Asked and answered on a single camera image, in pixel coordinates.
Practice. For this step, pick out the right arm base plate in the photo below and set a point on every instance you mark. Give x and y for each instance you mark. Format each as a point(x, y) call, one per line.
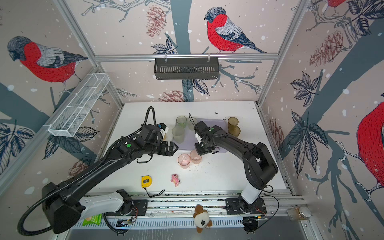
point(241, 207)

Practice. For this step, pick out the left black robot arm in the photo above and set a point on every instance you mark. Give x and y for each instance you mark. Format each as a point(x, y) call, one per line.
point(67, 203)

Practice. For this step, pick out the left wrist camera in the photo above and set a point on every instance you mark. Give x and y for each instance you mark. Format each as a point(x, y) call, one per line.
point(163, 129)

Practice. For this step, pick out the clear pale plastic cup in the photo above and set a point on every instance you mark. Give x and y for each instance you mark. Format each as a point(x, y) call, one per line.
point(178, 134)

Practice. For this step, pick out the clear plastic jar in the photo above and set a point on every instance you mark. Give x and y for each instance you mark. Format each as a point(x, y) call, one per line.
point(299, 213)

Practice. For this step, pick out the pink plastic cup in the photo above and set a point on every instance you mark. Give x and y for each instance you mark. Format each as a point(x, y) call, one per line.
point(195, 157)
point(184, 161)

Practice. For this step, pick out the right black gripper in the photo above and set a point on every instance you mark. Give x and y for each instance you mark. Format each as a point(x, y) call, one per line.
point(200, 150)

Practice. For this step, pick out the small pink toy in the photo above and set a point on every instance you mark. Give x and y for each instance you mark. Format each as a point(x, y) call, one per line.
point(175, 180)

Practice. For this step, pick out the pale green plastic cup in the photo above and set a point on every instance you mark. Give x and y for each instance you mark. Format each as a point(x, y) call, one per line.
point(191, 123)

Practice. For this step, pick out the brown white plush toy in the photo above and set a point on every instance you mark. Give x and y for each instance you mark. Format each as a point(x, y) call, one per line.
point(202, 219)

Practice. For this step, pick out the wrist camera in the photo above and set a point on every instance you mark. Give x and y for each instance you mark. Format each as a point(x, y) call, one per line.
point(163, 129)
point(197, 136)

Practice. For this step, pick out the lavender plastic tray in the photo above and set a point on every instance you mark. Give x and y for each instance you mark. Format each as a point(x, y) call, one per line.
point(190, 140)

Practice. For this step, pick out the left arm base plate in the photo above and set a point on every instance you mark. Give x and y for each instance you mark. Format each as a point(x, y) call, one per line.
point(136, 207)

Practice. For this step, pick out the white wire mesh basket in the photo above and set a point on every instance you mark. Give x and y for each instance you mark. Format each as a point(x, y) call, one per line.
point(71, 118)

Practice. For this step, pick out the brown textured cup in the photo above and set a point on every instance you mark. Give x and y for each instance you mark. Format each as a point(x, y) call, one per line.
point(232, 122)
point(235, 131)

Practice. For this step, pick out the near brown textured cup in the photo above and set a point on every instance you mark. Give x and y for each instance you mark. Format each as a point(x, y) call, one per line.
point(235, 131)

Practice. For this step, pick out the green snack packet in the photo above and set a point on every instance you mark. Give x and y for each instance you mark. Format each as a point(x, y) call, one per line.
point(93, 220)

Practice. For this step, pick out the bright green plastic cup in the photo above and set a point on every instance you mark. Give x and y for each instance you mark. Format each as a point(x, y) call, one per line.
point(181, 121)

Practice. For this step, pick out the yellow tape measure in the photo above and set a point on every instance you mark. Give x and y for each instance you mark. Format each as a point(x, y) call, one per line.
point(146, 181)

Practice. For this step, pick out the black hanging wall basket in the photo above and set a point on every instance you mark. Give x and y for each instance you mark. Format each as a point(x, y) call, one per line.
point(187, 69)

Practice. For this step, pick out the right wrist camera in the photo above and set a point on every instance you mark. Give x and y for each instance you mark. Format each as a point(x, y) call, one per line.
point(197, 136)

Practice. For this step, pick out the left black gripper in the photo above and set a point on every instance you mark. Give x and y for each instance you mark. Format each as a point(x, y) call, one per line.
point(165, 150)

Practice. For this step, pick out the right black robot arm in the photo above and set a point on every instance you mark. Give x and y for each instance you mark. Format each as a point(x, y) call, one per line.
point(259, 165)

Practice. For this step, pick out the far brown textured cup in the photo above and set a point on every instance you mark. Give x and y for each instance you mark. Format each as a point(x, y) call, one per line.
point(232, 122)

